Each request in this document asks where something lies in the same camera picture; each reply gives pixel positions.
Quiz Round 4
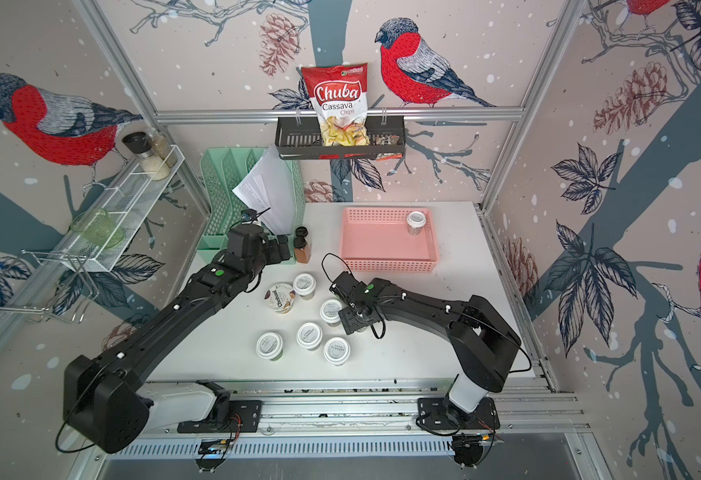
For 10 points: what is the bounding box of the black-lid spice jar on shelf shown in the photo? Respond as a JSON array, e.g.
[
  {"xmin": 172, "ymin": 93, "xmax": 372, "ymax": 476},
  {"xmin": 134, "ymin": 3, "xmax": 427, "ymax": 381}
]
[{"xmin": 122, "ymin": 132, "xmax": 170, "ymax": 181}]

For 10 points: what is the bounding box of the white paper stack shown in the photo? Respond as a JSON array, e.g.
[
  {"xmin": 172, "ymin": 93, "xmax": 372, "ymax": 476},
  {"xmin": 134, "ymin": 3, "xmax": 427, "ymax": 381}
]
[{"xmin": 232, "ymin": 145, "xmax": 296, "ymax": 235}]

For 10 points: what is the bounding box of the green glass cup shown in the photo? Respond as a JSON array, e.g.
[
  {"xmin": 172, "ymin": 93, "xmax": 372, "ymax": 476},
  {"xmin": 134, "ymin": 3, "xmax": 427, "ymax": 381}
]
[{"xmin": 70, "ymin": 209, "xmax": 124, "ymax": 249}]

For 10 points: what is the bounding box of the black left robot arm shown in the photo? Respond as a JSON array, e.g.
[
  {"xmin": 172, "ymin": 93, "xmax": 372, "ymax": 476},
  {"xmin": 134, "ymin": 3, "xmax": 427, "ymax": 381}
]
[{"xmin": 62, "ymin": 223, "xmax": 290, "ymax": 453}]

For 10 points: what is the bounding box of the chrome wire rack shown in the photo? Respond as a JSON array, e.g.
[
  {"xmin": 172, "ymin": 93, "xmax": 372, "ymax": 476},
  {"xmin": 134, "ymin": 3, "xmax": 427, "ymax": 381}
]
[{"xmin": 0, "ymin": 250, "xmax": 104, "ymax": 324}]

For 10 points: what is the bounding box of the red Chuba cassava chips bag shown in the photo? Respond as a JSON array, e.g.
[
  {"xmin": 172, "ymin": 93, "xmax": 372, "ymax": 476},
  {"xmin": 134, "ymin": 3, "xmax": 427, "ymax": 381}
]
[{"xmin": 302, "ymin": 63, "xmax": 370, "ymax": 147}]

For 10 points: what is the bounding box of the black wall-mounted basket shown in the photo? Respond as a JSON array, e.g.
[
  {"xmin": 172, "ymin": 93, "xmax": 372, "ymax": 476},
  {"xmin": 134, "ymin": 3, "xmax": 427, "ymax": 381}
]
[{"xmin": 274, "ymin": 116, "xmax": 407, "ymax": 161}]

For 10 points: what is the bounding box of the white wire wall shelf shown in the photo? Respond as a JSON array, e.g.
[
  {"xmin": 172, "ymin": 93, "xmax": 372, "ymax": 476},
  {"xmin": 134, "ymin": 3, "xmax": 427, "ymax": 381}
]
[{"xmin": 60, "ymin": 145, "xmax": 186, "ymax": 272}]

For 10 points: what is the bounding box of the orange spice jar black lid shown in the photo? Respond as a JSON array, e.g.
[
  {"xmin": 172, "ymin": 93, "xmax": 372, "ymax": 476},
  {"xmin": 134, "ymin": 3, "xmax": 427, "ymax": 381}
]
[{"xmin": 292, "ymin": 235, "xmax": 310, "ymax": 264}]

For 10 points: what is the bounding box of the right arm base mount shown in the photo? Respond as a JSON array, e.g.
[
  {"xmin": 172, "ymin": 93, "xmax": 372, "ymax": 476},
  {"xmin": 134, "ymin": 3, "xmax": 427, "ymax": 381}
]
[{"xmin": 415, "ymin": 397, "xmax": 501, "ymax": 468}]

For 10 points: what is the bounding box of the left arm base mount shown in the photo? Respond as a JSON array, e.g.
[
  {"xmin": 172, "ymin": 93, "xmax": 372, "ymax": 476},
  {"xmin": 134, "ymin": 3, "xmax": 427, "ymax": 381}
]
[{"xmin": 175, "ymin": 380, "xmax": 262, "ymax": 472}]

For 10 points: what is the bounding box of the white-lid yogurt cup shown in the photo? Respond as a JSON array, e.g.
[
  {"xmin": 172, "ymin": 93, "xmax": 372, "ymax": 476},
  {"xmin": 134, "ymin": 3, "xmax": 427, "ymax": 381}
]
[
  {"xmin": 256, "ymin": 331, "xmax": 284, "ymax": 361},
  {"xmin": 407, "ymin": 210, "xmax": 428, "ymax": 236},
  {"xmin": 292, "ymin": 273, "xmax": 316, "ymax": 300},
  {"xmin": 320, "ymin": 298, "xmax": 344, "ymax": 327},
  {"xmin": 296, "ymin": 322, "xmax": 324, "ymax": 351},
  {"xmin": 324, "ymin": 337, "xmax": 351, "ymax": 366}
]

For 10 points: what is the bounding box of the brown foil-lid yogurt cup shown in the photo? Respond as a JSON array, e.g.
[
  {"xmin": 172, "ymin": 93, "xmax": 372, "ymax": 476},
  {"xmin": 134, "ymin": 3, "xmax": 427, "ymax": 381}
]
[{"xmin": 264, "ymin": 282, "xmax": 296, "ymax": 314}]

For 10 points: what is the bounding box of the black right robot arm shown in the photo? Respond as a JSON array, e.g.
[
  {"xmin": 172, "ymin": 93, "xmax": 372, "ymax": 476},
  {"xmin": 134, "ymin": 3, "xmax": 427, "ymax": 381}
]
[{"xmin": 330, "ymin": 272, "xmax": 522, "ymax": 414}]

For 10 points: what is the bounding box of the pink plastic basket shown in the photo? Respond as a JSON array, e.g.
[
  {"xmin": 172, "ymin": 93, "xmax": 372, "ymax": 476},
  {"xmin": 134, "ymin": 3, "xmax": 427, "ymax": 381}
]
[{"xmin": 340, "ymin": 207, "xmax": 440, "ymax": 273}]

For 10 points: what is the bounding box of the green plastic file organizer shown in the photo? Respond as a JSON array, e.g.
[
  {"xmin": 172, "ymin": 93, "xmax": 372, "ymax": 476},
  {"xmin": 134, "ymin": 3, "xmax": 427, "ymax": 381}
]
[{"xmin": 196, "ymin": 146, "xmax": 306, "ymax": 263}]

